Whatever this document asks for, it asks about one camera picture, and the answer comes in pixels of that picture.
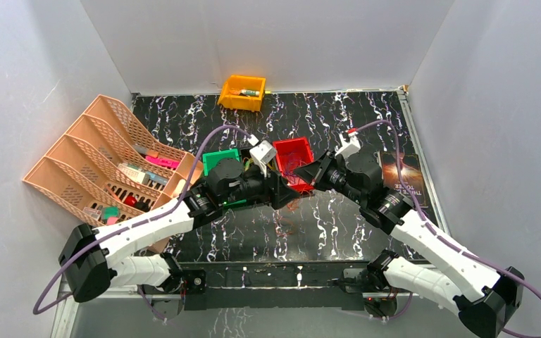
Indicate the green plastic bin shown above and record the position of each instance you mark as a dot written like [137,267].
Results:
[219,156]

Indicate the green battery in bin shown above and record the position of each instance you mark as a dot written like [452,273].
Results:
[248,92]

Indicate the yellow plastic bin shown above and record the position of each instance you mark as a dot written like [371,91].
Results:
[230,99]

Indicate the white box in organizer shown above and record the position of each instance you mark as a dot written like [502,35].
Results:
[135,174]

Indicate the pink plastic file organizer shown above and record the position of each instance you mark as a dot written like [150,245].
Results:
[79,171]

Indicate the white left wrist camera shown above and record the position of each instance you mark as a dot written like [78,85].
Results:
[262,153]

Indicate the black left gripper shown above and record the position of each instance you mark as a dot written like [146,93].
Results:
[274,187]

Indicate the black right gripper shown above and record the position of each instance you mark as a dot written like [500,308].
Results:
[316,171]

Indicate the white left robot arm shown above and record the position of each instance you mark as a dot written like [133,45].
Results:
[95,259]

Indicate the red black bottle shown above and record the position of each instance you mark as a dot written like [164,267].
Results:
[140,204]

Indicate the red plastic bin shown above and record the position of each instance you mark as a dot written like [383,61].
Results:
[292,154]

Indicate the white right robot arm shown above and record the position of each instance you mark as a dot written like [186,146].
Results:
[483,299]

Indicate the dark book three days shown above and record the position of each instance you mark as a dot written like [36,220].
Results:
[411,174]

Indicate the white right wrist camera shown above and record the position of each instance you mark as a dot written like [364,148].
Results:
[350,143]

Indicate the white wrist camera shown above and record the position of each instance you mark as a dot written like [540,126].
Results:
[262,153]
[350,143]

